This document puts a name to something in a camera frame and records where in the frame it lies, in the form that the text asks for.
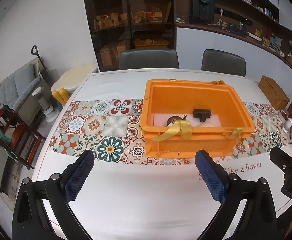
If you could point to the black coffee machine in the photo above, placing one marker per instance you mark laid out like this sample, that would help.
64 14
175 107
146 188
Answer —
203 9

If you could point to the black rectangular device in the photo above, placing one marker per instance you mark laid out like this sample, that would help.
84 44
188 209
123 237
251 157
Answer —
202 114

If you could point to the dark wooden shelf cabinet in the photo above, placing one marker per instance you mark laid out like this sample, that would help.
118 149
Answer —
260 31

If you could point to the patterned tile table runner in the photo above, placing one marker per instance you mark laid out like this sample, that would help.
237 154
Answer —
111 129

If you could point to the grey dining chair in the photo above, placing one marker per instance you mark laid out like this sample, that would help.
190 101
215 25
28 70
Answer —
223 62
148 58

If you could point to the round deer night light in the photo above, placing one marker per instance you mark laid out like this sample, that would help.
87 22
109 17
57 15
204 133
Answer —
208 124

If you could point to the black upright vacuum cleaner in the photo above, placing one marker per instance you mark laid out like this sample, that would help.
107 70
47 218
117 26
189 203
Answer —
44 71

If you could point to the white floor fan heater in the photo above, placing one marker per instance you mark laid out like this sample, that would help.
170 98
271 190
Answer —
49 111

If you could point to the cream yellow-legged stool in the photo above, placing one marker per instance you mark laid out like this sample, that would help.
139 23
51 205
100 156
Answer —
70 80

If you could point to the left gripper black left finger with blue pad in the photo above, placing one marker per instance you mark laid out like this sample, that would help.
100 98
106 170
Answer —
30 219

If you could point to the woven wicker box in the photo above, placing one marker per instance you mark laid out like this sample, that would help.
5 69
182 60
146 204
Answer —
274 93

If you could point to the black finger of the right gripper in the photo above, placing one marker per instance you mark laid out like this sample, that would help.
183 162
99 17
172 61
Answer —
282 160

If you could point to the dark wooden chair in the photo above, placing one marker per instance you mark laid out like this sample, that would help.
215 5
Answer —
19 141

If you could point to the grey dining chair right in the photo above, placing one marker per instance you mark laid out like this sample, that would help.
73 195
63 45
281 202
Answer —
223 62

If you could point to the orange plastic storage box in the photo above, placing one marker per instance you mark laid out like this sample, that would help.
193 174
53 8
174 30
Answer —
166 98

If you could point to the grey sofa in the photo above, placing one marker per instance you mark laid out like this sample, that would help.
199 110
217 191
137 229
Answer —
16 90

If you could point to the grey dining chair left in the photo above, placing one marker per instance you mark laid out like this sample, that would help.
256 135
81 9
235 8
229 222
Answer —
148 58

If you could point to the black round Sika cable reel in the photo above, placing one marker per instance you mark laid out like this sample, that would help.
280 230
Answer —
171 120

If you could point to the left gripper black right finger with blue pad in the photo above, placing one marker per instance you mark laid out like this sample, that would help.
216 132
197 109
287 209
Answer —
246 210

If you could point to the small white jar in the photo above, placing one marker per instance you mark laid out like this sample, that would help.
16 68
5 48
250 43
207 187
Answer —
287 125

